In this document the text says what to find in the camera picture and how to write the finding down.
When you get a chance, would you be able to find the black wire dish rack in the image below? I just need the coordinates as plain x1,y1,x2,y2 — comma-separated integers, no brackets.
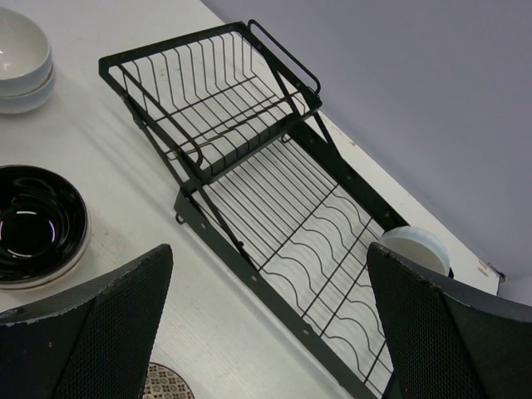
99,20,405,398

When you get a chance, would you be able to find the brown patterned bowl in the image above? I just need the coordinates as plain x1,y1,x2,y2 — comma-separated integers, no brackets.
140,362,195,399

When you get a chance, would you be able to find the white bowl front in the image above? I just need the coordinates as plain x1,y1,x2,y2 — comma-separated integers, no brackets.
1,67,56,115

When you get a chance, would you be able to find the white bowl back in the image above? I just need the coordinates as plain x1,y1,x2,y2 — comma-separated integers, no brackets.
378,225,451,277

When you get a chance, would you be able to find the beige bowl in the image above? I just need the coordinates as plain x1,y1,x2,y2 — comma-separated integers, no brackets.
1,213,92,291

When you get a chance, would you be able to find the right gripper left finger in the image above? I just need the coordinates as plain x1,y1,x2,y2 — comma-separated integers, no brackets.
1,244,173,398

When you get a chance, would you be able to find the tan black bowl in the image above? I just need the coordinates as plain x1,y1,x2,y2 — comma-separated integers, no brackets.
1,165,88,283

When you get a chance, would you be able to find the white bowl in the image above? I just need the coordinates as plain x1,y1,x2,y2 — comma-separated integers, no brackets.
378,225,451,277
1,67,56,115
1,7,52,97

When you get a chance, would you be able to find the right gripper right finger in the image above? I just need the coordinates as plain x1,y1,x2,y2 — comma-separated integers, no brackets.
367,242,531,398

